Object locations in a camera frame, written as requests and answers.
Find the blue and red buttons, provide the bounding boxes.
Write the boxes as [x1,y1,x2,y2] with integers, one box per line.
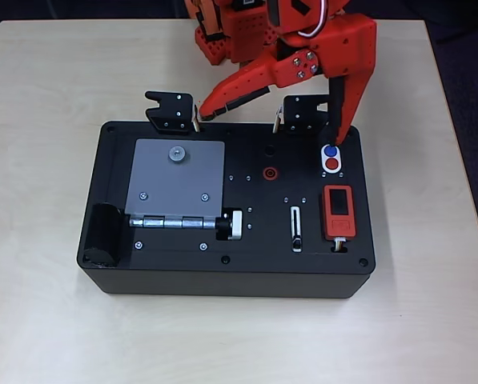
[319,142,343,174]

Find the grey round door knob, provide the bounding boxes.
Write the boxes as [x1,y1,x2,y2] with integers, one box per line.
[167,145,187,164]

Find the grey hinged door plate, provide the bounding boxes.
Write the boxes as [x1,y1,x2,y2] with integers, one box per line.
[125,138,227,219]

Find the red display module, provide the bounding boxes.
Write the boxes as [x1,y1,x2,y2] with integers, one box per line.
[321,185,359,241]

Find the white latch block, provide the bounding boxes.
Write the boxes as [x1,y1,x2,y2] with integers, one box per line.
[227,209,244,241]

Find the black round plug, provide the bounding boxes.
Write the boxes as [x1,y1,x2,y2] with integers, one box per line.
[215,217,232,241]

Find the silver metal hinge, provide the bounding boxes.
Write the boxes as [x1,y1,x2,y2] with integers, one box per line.
[128,214,218,230]

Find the black task board box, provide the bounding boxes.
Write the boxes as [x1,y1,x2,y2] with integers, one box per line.
[76,119,375,301]

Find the white servo cable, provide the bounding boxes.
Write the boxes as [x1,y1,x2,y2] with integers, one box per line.
[298,0,332,39]

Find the black cable holder bracket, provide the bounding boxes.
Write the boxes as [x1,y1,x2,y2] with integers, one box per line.
[282,94,331,136]
[144,90,195,135]

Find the black rounded post block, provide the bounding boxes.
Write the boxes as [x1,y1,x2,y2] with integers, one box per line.
[81,202,123,268]

